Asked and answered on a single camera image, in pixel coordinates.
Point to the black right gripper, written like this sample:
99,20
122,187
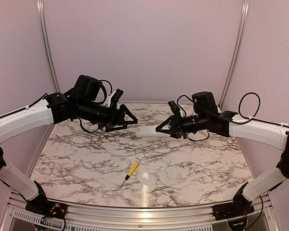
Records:
176,125

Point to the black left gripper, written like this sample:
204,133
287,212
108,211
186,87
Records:
118,119

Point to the white remote control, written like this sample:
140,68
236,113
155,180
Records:
149,132

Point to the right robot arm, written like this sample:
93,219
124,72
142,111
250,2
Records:
232,124

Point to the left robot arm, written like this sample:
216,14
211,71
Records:
87,100

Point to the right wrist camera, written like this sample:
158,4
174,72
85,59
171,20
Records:
177,109

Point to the yellow handled screwdriver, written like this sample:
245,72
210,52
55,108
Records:
131,171

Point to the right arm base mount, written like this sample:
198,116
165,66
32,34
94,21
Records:
231,210

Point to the front aluminium rail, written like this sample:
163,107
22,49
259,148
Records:
81,217

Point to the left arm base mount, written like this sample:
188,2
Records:
49,209

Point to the left aluminium frame post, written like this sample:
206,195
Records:
46,44

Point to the aluminium frame post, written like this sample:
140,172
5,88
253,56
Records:
46,44
236,53

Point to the right aluminium frame post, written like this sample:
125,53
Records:
236,53

